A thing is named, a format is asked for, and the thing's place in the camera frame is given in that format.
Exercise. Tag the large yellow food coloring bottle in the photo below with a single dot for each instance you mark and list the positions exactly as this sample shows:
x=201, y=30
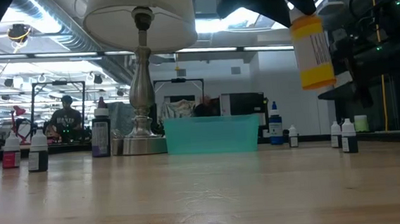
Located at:
x=312, y=54

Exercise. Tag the small pink food coloring bottle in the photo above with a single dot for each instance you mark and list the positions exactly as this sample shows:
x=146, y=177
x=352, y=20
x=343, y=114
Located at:
x=11, y=158

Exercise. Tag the large blue food coloring bottle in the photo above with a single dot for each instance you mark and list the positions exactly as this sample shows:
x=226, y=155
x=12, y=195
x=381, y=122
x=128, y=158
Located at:
x=275, y=131

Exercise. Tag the round black ceiling fixture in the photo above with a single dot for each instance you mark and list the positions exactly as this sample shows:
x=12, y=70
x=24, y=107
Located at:
x=19, y=32

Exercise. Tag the grey ceiling box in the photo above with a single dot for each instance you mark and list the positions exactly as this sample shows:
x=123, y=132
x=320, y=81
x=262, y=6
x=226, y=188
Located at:
x=206, y=4

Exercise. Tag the long ceiling light bar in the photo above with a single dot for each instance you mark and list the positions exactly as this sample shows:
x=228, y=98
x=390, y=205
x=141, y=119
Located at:
x=58, y=55
x=217, y=49

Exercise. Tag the red desk lamp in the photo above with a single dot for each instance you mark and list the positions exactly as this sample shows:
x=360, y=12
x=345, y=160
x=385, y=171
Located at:
x=19, y=110

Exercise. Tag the black cabinet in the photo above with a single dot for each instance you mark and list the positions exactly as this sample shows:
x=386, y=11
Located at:
x=245, y=103

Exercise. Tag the person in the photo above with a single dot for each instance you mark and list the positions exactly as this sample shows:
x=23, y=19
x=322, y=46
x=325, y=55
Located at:
x=66, y=119

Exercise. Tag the white cloth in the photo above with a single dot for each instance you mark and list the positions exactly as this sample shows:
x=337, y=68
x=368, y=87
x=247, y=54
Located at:
x=178, y=110

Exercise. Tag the pale green cup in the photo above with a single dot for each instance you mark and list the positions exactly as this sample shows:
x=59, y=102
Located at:
x=361, y=123

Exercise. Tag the translucent green plastic bin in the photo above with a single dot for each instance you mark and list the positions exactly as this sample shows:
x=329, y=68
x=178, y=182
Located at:
x=212, y=136

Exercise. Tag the table lamp with white shade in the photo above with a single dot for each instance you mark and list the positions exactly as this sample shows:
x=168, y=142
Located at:
x=142, y=91

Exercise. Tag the grey cloth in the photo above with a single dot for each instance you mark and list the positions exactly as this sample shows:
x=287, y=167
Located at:
x=120, y=114

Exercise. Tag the clear pinkish plastic object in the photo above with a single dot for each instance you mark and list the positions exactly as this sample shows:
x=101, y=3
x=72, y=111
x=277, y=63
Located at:
x=117, y=134

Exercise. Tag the silver ventilation duct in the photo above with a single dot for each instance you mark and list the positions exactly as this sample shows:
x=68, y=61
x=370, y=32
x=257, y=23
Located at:
x=70, y=29

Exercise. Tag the black metal rig frame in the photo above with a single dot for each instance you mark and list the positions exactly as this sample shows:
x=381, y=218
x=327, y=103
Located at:
x=57, y=83
x=178, y=80

